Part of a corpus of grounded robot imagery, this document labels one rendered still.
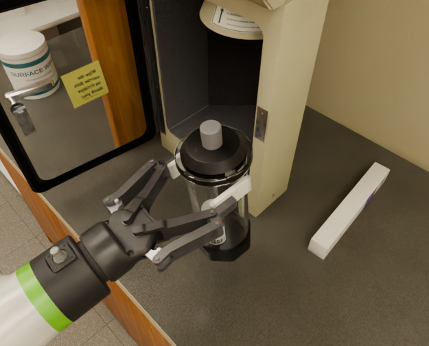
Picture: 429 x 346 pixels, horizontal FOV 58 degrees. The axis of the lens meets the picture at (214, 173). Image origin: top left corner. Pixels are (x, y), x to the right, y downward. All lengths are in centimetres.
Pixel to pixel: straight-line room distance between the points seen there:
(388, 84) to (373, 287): 48
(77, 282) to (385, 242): 63
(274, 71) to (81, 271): 38
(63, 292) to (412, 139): 87
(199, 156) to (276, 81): 18
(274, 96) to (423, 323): 49
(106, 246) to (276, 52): 35
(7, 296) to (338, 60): 89
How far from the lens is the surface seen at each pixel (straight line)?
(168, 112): 90
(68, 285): 48
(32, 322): 49
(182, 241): 49
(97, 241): 49
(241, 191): 54
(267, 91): 62
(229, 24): 66
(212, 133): 49
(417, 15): 95
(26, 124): 77
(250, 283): 77
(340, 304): 79
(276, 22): 56
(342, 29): 104
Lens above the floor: 163
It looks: 48 degrees down
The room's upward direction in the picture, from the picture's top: straight up
